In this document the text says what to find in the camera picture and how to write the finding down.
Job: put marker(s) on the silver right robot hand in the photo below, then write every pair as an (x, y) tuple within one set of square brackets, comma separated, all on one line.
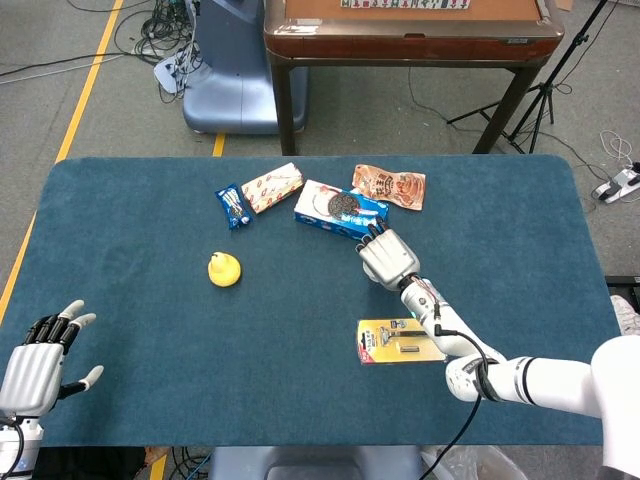
[(392, 257)]

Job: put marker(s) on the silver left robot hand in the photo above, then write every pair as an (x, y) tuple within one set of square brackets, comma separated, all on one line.
[(32, 375)]

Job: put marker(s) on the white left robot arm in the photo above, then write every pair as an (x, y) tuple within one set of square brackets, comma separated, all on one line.
[(15, 445)]

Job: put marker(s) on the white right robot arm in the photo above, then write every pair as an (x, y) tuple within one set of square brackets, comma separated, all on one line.
[(540, 380)]

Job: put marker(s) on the orange snack pouch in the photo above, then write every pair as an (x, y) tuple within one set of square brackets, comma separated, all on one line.
[(395, 187)]

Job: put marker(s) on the yellow razor blister pack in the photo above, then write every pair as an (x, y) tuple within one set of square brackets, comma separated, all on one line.
[(380, 345)]

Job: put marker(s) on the blue Oreo cookie box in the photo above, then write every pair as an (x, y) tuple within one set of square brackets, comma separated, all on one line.
[(315, 205)]

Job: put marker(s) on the white red-print snack pack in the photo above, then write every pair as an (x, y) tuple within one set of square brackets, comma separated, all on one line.
[(272, 187)]

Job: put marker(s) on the small blue Oreo packet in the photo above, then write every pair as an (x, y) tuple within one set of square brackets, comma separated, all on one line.
[(232, 207)]

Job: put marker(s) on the yellow pear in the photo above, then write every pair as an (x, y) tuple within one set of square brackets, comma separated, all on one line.
[(225, 272)]

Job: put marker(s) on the blue felt table cover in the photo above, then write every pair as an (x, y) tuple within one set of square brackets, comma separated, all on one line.
[(200, 360)]

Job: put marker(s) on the brown mahjong table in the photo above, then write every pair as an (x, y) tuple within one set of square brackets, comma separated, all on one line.
[(410, 45)]

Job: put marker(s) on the black tripod stand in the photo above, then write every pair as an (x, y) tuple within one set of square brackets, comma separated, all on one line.
[(542, 95)]

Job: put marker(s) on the clear plastic bag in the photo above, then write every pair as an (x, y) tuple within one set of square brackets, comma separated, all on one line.
[(480, 465)]

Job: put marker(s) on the grey-blue robot own base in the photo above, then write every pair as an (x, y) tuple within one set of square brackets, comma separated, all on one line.
[(300, 465)]

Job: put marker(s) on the black flat floor panel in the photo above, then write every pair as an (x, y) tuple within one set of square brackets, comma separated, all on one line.
[(622, 285)]

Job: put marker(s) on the white power strip with plugs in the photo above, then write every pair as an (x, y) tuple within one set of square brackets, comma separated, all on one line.
[(617, 185)]

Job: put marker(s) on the white sneaker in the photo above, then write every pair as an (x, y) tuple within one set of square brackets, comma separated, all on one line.
[(625, 312)]

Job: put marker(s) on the upright mahjong tile row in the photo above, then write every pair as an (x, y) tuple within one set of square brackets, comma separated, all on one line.
[(400, 4)]

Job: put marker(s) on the white power strip board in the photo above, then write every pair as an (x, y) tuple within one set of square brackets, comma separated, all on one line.
[(167, 75)]

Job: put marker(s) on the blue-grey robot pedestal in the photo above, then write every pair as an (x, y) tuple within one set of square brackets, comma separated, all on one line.
[(225, 90)]

